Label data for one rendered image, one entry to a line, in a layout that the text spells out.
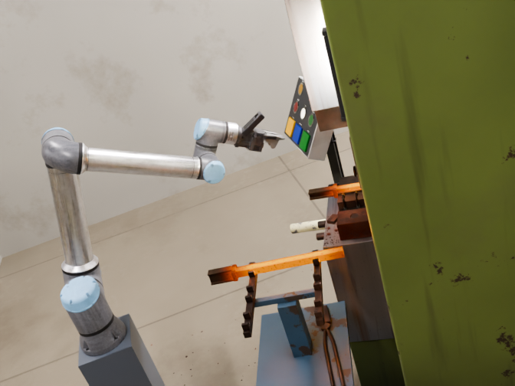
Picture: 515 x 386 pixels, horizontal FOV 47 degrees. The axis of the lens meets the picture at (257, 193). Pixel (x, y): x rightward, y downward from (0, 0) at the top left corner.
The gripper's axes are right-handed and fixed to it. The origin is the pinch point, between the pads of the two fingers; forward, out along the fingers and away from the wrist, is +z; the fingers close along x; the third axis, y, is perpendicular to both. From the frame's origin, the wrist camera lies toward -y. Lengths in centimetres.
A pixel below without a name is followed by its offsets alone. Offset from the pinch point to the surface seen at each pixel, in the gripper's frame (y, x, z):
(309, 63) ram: -40, 59, -21
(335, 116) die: -25, 56, -6
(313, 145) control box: -0.3, 7.0, 11.6
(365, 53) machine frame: -50, 100, -25
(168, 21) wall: -13, -208, -24
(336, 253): 13, 79, -4
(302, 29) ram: -49, 59, -26
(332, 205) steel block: 11.7, 41.8, 10.2
